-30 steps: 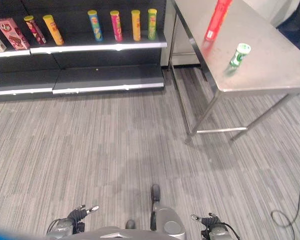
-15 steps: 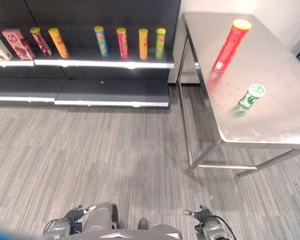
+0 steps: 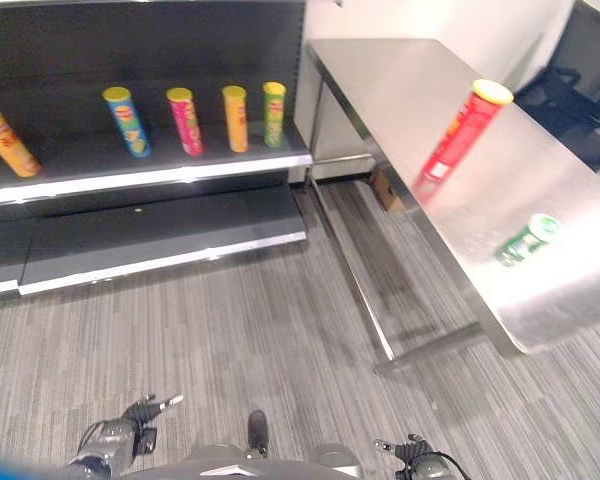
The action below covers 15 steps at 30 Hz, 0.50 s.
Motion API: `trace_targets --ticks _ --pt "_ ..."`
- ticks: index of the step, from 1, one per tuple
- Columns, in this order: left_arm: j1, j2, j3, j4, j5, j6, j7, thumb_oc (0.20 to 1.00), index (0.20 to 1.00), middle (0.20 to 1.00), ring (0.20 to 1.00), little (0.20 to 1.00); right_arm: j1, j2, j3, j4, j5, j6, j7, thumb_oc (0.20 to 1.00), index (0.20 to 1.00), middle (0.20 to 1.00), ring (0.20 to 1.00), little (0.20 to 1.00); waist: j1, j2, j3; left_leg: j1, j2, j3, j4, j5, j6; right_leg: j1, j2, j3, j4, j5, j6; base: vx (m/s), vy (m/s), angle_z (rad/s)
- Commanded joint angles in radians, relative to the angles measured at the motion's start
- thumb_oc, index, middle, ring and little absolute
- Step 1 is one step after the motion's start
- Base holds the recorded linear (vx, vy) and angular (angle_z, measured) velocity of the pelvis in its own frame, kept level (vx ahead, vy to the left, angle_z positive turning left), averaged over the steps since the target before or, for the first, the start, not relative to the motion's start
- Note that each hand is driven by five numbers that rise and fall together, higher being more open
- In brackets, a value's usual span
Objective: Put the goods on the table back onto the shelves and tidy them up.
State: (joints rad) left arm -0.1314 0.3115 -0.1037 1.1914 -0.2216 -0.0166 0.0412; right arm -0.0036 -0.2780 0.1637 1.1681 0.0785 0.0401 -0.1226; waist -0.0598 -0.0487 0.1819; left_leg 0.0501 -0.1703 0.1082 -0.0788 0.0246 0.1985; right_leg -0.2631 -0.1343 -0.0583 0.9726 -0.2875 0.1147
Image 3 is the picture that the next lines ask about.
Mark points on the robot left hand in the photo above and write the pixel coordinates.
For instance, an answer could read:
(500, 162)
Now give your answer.
(142, 411)

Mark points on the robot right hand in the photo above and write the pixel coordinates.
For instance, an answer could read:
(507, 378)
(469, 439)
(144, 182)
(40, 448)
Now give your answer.
(411, 446)

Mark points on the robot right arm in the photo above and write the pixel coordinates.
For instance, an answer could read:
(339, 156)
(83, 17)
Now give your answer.
(432, 467)

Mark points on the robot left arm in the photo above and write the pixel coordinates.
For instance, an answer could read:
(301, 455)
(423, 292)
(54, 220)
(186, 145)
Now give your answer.
(110, 445)

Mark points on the silver robot body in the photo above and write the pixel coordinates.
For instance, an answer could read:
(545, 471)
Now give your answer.
(240, 467)

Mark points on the dark robot foot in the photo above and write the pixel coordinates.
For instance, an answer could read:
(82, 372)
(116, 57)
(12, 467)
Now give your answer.
(258, 430)

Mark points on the small green white can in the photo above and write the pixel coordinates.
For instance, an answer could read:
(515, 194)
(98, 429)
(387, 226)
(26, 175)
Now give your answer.
(527, 240)

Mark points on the brown cardboard box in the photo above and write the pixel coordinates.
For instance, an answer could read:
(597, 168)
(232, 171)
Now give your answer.
(387, 192)

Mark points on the blue chips can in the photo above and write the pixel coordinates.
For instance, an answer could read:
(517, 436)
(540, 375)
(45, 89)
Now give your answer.
(129, 125)

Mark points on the pink chips can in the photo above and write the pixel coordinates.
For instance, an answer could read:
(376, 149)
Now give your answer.
(186, 122)

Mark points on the stainless steel table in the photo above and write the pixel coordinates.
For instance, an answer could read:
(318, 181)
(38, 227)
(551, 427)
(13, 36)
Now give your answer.
(530, 175)

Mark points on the long orange chips can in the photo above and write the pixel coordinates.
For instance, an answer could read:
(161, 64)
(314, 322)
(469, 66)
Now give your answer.
(10, 145)

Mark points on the short orange chips can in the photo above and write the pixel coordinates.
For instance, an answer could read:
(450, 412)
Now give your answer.
(236, 120)

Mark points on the red chips can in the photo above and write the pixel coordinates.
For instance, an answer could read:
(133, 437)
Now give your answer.
(455, 140)

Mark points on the green chips can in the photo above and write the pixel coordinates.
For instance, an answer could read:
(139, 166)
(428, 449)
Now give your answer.
(274, 117)

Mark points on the black metal shelving unit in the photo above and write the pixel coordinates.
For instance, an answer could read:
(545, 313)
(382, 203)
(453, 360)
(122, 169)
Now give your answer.
(130, 60)

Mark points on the black office chair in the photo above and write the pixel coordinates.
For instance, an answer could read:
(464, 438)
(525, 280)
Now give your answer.
(565, 100)

